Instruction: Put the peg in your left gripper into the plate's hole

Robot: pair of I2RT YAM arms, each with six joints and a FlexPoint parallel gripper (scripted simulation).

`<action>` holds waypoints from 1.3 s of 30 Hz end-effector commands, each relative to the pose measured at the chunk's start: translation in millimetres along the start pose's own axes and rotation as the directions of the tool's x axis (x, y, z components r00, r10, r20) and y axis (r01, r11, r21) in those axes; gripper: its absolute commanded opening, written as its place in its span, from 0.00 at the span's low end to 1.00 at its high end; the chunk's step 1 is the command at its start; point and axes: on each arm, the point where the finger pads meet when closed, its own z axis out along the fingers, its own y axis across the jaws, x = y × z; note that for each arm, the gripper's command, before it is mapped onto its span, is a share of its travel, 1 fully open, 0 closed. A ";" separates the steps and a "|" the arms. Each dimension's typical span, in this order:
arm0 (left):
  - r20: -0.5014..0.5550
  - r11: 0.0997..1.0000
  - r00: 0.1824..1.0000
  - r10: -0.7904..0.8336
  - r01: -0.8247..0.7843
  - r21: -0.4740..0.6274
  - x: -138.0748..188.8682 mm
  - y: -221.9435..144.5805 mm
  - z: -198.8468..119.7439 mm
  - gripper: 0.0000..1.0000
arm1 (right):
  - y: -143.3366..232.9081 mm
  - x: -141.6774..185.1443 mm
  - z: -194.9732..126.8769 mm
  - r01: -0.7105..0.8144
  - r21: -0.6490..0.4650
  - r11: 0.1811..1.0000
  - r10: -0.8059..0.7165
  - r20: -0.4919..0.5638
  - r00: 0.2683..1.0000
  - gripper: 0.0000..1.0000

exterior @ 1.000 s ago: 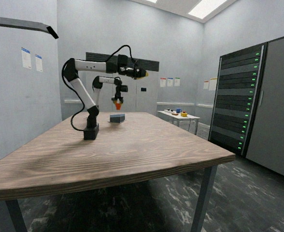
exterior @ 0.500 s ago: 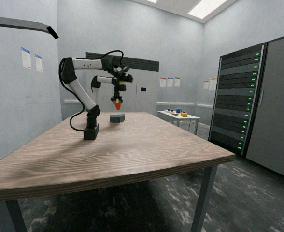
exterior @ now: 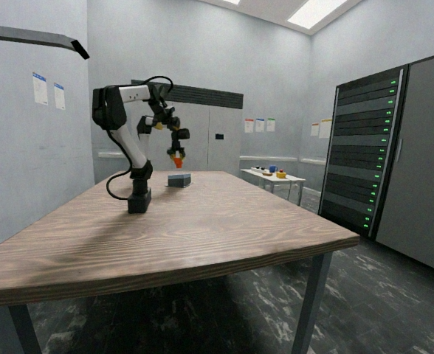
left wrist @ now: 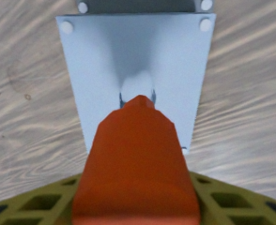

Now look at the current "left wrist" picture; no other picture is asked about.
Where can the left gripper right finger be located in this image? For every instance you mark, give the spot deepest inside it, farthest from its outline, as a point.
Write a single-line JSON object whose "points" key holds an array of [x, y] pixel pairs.
{"points": [[221, 203]]}

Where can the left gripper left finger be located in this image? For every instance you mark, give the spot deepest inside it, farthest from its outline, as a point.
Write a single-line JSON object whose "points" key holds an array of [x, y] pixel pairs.
{"points": [[57, 196]]}

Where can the light blue plate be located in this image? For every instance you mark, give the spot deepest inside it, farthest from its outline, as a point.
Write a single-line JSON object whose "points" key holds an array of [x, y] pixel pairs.
{"points": [[107, 52]]}

